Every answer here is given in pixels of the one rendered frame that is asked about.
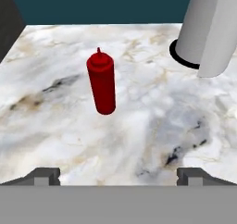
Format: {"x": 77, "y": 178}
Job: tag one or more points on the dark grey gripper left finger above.
{"x": 46, "y": 174}

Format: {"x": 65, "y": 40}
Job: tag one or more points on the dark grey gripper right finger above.
{"x": 188, "y": 174}

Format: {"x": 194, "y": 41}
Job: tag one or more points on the red ketchup bottle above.
{"x": 102, "y": 82}

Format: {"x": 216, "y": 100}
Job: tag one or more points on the dark grey fridge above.
{"x": 9, "y": 21}

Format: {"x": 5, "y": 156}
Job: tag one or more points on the black paper towel holder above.
{"x": 176, "y": 55}

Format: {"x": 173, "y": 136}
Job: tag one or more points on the white paper towel roll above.
{"x": 207, "y": 27}

